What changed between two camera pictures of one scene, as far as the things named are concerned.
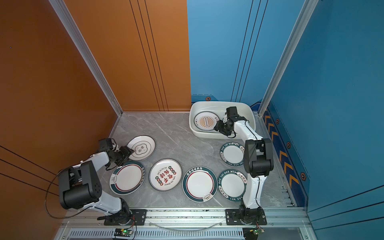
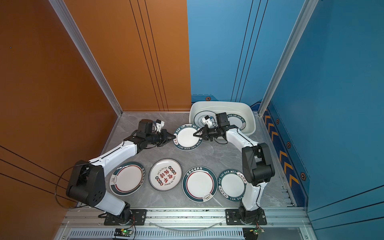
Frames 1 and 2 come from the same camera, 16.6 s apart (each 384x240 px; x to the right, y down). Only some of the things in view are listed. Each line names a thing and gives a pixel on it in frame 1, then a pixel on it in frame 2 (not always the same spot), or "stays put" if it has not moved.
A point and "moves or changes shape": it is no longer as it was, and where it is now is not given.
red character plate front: [165, 174] stays put
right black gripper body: [226, 126] → [214, 133]
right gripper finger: [219, 125] → [204, 130]
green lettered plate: [232, 154] → [185, 140]
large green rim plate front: [200, 183] stays put
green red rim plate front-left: [128, 178] stays put
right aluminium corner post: [307, 8] stays put
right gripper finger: [226, 132] → [206, 138]
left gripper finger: [124, 161] → [164, 142]
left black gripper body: [117, 157] → [155, 139]
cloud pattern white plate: [143, 146] moves or changes shape
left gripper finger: [125, 151] → [170, 136]
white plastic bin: [204, 115] stays put
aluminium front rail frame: [284, 223] stays put
